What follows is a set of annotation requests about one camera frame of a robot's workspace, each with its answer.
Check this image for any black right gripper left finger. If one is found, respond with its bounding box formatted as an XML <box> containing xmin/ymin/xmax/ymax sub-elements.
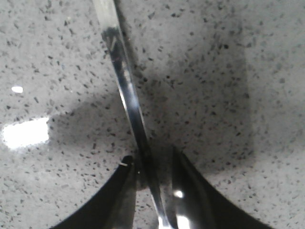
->
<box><xmin>53</xmin><ymin>156</ymin><xmax>136</xmax><ymax>229</ymax></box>

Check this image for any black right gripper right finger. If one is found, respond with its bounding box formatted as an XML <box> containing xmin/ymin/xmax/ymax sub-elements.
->
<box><xmin>172</xmin><ymin>148</ymin><xmax>269</xmax><ymax>229</ymax></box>

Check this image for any silver metal spoon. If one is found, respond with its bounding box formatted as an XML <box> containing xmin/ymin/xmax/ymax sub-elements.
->
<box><xmin>93</xmin><ymin>0</ymin><xmax>172</xmax><ymax>229</ymax></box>

